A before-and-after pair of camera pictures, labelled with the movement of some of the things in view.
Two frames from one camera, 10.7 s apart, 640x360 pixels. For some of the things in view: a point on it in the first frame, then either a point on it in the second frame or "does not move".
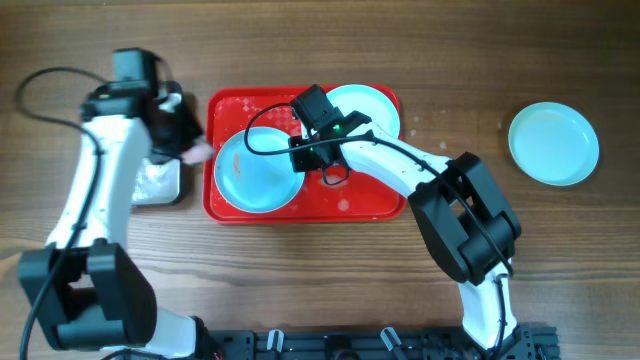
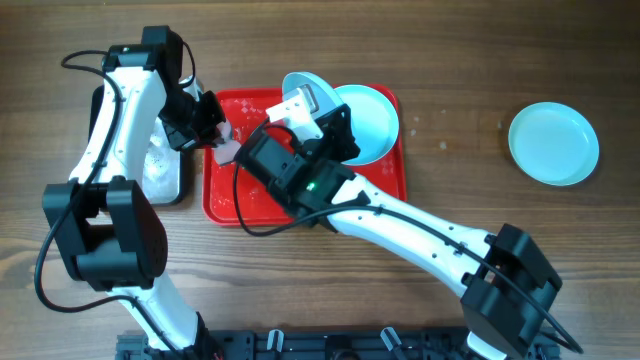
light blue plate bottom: [256, 183] → [324, 94]
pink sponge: [197, 153] → [226, 151]
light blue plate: [554, 142] does not move
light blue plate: [352, 98] does not move
